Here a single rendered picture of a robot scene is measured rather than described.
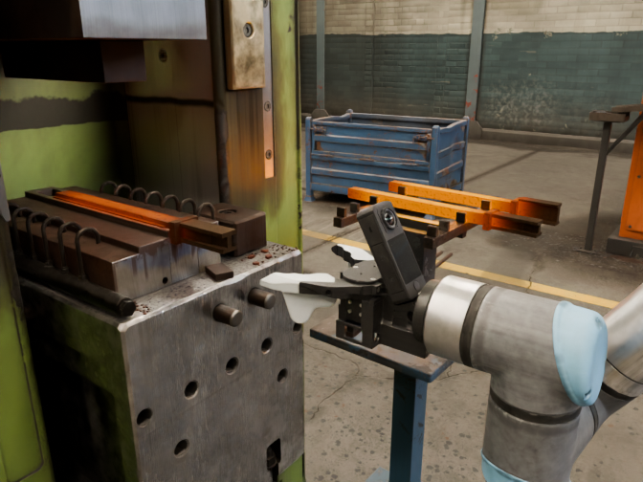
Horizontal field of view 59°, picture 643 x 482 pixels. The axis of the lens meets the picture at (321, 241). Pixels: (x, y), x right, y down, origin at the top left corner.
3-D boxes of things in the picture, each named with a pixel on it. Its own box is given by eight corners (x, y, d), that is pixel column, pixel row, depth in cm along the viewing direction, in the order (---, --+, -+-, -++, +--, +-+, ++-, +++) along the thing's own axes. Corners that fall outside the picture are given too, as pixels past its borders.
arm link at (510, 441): (587, 474, 64) (605, 379, 60) (546, 535, 56) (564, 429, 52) (509, 438, 70) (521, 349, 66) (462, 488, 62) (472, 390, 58)
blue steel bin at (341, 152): (465, 199, 502) (472, 116, 479) (433, 221, 437) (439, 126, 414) (347, 183, 561) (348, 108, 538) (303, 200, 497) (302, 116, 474)
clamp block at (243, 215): (269, 245, 104) (268, 211, 102) (236, 258, 98) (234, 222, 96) (223, 233, 111) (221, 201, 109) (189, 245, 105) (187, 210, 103)
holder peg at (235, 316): (244, 323, 88) (243, 308, 87) (232, 330, 86) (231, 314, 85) (225, 317, 90) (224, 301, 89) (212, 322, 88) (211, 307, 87)
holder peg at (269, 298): (277, 306, 93) (277, 291, 93) (266, 312, 91) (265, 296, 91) (258, 300, 96) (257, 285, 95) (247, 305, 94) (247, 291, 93)
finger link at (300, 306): (258, 328, 67) (337, 328, 67) (256, 281, 65) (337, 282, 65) (261, 316, 70) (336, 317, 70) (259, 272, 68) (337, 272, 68)
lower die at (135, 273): (221, 264, 95) (218, 215, 93) (117, 305, 80) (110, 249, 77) (79, 221, 119) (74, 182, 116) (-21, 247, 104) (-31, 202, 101)
